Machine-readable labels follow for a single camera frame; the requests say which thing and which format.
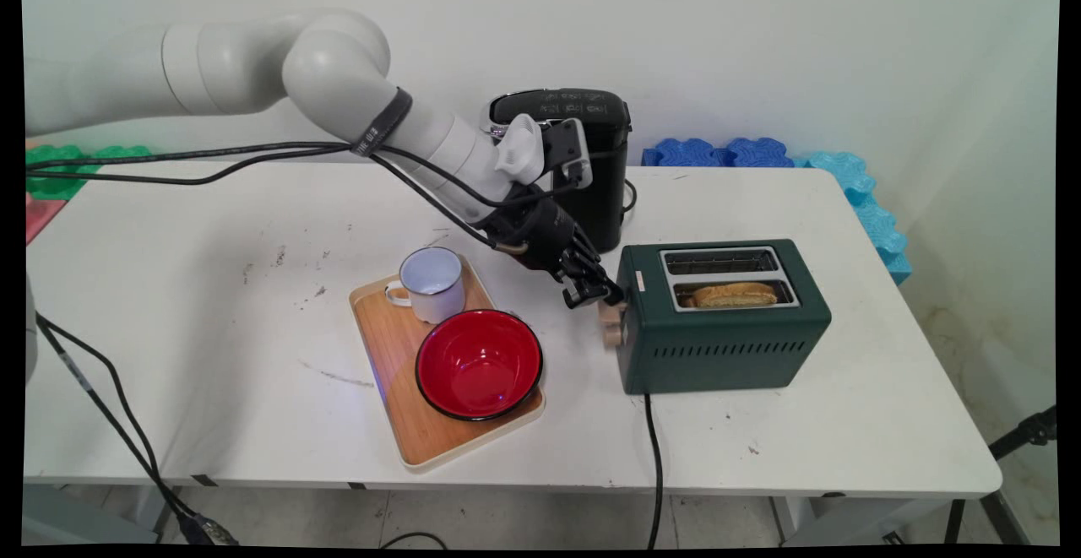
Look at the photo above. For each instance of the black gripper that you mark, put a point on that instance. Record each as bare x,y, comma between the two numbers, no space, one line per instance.
536,233

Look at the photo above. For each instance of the beige toaster lever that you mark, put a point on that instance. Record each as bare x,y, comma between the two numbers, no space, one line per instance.
611,313

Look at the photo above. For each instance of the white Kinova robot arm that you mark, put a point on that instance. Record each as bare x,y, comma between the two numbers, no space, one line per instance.
253,60

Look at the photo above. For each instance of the beige toaster knob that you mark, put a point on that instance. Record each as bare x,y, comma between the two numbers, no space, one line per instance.
613,336

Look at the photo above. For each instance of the black single-serve coffee maker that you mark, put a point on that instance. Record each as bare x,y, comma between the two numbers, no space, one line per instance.
606,203

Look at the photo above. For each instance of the red enamel bowl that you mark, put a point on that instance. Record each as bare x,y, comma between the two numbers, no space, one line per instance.
479,364

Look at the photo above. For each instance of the toasted bread slice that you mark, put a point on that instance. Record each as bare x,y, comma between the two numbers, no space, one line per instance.
733,295

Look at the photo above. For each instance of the dark green two-slot toaster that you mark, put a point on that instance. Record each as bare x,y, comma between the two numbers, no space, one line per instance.
726,343

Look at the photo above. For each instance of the white enamel mug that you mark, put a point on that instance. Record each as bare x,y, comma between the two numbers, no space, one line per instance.
435,288

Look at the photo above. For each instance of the dark blue foam puzzle mat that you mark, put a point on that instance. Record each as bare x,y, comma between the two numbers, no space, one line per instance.
718,153

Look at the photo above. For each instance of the wooden serving tray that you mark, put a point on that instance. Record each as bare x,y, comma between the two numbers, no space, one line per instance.
397,372

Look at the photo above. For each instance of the light blue foam puzzle mat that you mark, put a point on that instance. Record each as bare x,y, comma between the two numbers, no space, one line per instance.
870,212

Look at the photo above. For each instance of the black tripod legs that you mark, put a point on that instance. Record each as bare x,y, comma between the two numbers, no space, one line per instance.
1018,436

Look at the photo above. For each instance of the green foam puzzle mat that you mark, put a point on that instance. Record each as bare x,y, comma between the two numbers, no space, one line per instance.
55,161

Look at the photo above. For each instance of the pink foam puzzle mat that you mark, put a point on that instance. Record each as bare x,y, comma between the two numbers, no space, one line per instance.
40,216

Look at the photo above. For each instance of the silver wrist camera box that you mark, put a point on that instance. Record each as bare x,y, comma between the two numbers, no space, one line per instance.
564,148

